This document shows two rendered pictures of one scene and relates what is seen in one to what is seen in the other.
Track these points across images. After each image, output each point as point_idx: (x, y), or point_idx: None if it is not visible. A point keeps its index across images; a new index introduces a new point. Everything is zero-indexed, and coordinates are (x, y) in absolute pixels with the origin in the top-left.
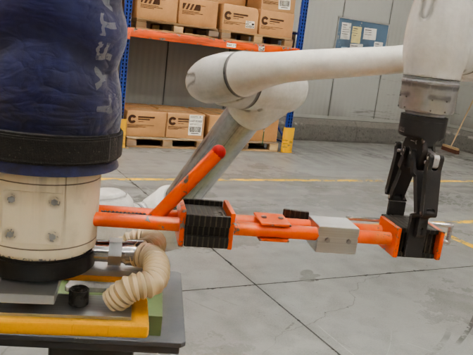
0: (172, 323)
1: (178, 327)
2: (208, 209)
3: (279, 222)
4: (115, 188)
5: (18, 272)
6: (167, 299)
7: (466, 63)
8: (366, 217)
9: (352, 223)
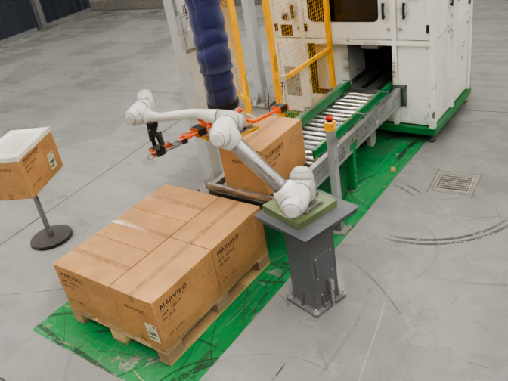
0: (267, 218)
1: (263, 218)
2: (199, 128)
3: (183, 134)
4: (301, 170)
5: None
6: (285, 225)
7: None
8: (168, 145)
9: (169, 142)
